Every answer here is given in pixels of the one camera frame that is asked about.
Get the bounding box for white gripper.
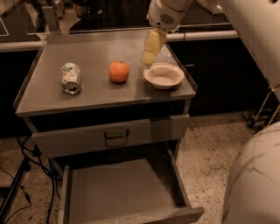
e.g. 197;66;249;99
142;0;193;67

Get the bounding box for orange fruit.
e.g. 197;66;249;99
108;60;130;83

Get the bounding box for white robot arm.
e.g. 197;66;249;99
143;0;280;224

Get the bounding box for grey metal drawer cabinet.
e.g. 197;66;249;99
16;30;196;172

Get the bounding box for white paper bowl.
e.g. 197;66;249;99
143;63;185;90

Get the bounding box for crushed soda can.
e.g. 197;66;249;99
61;63;81;95

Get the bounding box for black stand leg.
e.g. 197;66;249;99
0;158;29;224

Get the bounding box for white counter rail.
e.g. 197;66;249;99
0;30;239;53

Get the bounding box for metal cart frame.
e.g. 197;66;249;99
246;85;280;130

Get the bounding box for closed top drawer with handle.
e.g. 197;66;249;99
32;114;189;158

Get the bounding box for black floor cables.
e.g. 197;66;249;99
0;135;64;224

